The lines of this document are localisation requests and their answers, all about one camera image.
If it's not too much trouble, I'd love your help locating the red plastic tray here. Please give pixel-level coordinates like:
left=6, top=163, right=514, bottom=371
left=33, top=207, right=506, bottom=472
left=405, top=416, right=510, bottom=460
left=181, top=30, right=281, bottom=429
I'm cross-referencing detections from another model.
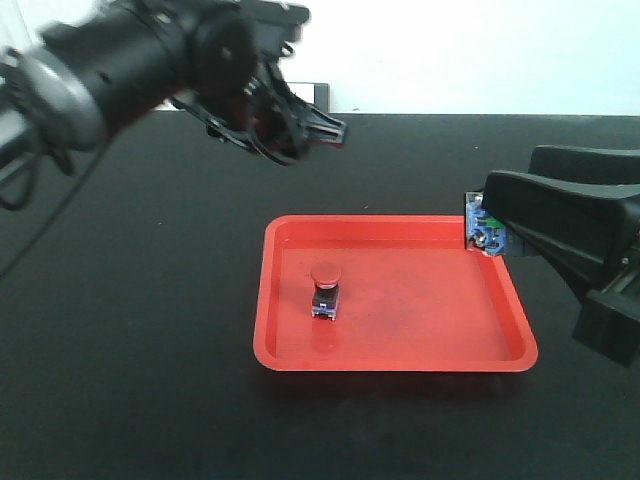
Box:
left=253, top=215, right=538, bottom=372

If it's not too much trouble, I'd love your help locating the yellow mushroom push button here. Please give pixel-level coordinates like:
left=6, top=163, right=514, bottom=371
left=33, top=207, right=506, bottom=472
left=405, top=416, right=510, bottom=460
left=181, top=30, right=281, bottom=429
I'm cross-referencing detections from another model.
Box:
left=464, top=191, right=535, bottom=257

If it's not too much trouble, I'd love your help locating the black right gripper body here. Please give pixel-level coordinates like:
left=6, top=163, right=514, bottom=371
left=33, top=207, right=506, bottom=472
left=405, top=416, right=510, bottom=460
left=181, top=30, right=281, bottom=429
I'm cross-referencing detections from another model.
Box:
left=573, top=252, right=639, bottom=368

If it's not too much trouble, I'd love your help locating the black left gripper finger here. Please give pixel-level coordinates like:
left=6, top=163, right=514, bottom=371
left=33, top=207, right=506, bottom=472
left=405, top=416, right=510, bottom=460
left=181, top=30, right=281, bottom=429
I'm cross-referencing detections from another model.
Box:
left=246, top=89, right=309, bottom=167
left=279, top=93, right=347, bottom=150

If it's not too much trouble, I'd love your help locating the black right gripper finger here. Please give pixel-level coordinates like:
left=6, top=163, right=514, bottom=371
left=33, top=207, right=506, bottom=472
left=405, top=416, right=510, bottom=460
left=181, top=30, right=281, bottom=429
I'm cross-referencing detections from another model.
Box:
left=483, top=170, right=639, bottom=299
left=528, top=145, right=639, bottom=185

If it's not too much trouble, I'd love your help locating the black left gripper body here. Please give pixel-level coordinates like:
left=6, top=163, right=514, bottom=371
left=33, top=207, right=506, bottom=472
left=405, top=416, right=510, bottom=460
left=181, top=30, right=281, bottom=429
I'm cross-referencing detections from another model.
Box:
left=169, top=0, right=311, bottom=166

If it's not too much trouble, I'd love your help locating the red mushroom push button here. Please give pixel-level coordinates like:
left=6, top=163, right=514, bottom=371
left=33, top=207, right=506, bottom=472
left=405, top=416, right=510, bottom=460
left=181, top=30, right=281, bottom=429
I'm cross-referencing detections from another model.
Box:
left=310, top=261, right=342, bottom=321

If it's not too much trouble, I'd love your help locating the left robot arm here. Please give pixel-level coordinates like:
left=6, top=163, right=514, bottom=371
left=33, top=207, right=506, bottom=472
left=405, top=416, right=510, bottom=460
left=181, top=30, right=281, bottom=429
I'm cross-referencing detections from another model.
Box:
left=1, top=1, right=347, bottom=211

